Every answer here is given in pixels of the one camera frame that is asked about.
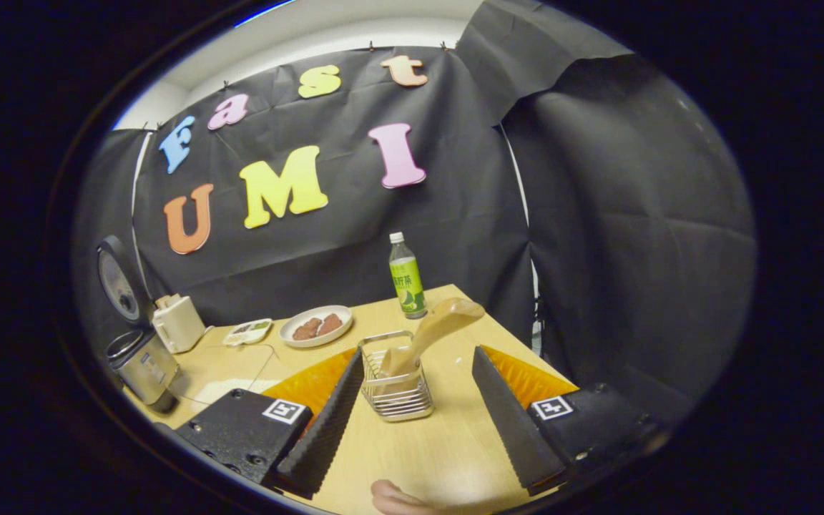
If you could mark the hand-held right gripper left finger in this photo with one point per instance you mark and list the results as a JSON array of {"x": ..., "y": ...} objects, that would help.
[{"x": 322, "y": 429}]

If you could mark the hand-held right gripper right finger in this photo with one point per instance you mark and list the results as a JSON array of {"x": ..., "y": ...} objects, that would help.
[{"x": 508, "y": 422}]

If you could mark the wooden spoon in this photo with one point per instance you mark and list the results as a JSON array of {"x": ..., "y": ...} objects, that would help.
[{"x": 440, "y": 325}]

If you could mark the black and steel rice cooker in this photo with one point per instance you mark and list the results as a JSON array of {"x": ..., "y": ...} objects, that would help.
[{"x": 147, "y": 368}]

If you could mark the brown meat piece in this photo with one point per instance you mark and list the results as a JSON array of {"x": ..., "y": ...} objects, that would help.
[
  {"x": 330, "y": 324},
  {"x": 306, "y": 330}
]

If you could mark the white round plate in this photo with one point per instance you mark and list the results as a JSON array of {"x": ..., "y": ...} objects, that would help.
[{"x": 297, "y": 318}]

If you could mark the small white divided dish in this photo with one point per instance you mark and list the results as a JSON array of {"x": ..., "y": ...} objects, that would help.
[{"x": 247, "y": 332}]

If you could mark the green tea bottle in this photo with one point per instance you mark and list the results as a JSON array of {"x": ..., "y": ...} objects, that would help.
[{"x": 407, "y": 282}]

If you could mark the white toaster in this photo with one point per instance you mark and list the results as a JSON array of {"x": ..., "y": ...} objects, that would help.
[{"x": 179, "y": 325}]

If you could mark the black backdrop cloth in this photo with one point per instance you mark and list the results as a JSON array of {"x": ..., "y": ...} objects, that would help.
[{"x": 455, "y": 236}]

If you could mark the toast slice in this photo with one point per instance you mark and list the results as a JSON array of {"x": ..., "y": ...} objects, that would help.
[{"x": 167, "y": 300}]

